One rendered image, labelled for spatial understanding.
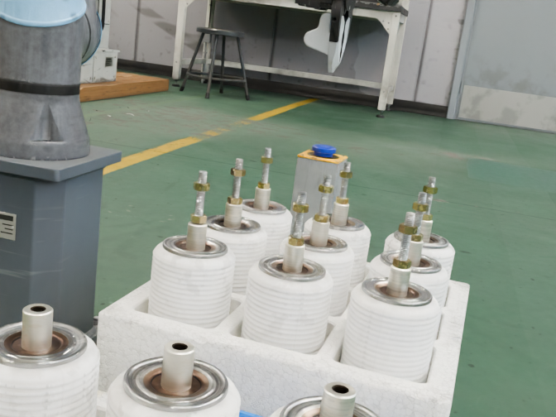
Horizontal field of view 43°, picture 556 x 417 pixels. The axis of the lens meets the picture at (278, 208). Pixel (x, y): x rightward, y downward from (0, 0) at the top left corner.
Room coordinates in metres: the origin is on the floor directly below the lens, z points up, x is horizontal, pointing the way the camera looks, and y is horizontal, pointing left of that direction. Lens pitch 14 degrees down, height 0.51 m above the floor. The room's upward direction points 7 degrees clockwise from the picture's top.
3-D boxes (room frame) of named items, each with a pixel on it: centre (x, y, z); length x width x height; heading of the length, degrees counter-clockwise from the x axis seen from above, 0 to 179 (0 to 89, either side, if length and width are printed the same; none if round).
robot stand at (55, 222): (0.98, 0.35, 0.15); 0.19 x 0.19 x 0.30; 78
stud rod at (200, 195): (0.78, 0.09, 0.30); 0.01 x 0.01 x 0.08
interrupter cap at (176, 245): (0.78, 0.09, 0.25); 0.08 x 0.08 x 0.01
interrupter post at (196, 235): (0.78, 0.09, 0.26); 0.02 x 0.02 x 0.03
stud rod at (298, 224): (0.75, -0.02, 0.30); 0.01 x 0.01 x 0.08
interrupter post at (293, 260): (0.75, -0.02, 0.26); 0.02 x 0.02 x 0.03
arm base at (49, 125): (0.98, 0.35, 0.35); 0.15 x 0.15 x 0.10
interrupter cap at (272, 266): (0.75, -0.02, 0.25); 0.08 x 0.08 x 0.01
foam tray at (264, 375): (0.86, -0.06, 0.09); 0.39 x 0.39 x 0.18; 74
